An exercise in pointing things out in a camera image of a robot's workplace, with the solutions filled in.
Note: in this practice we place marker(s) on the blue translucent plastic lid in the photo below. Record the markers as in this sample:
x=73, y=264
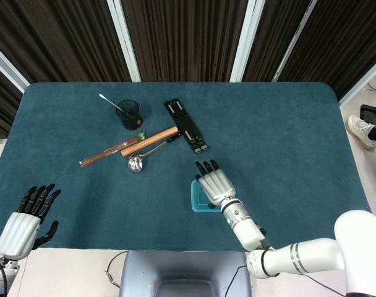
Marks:
x=198, y=202

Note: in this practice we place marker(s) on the steel ladle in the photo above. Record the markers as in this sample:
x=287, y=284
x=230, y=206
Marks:
x=135, y=164

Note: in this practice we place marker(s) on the blue table cloth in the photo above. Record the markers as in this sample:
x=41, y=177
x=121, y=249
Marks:
x=83, y=201

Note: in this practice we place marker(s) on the packaged red-brown chopsticks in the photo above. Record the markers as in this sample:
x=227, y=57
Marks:
x=101, y=154

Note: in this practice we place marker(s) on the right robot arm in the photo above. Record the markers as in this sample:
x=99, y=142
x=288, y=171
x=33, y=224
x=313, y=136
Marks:
x=246, y=226

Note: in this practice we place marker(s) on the dark brown screen panel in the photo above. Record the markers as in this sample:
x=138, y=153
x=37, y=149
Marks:
x=345, y=37
x=2, y=102
x=185, y=37
x=52, y=37
x=274, y=31

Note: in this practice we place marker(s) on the wooden rolling pin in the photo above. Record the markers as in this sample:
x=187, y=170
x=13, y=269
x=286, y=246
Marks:
x=147, y=141

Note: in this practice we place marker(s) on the white sneaker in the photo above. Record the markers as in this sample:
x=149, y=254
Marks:
x=359, y=130

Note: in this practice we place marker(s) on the black mesh pen cup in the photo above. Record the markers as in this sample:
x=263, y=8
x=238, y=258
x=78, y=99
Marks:
x=132, y=122

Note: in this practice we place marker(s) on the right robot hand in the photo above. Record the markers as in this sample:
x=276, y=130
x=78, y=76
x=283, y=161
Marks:
x=217, y=185

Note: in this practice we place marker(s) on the black floor tray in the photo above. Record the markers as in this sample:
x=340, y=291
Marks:
x=373, y=113

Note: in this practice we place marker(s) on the black hinged clamp tool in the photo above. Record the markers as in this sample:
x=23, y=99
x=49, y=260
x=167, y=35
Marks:
x=185, y=123

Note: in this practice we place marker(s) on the white screen frame post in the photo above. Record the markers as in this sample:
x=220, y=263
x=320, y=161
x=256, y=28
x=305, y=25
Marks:
x=364, y=80
x=8, y=68
x=246, y=37
x=294, y=40
x=123, y=37

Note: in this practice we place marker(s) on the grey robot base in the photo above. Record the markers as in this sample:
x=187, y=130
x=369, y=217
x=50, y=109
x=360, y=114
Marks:
x=185, y=266

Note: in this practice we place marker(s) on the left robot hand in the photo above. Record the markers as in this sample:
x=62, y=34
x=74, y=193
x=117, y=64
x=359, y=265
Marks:
x=18, y=235

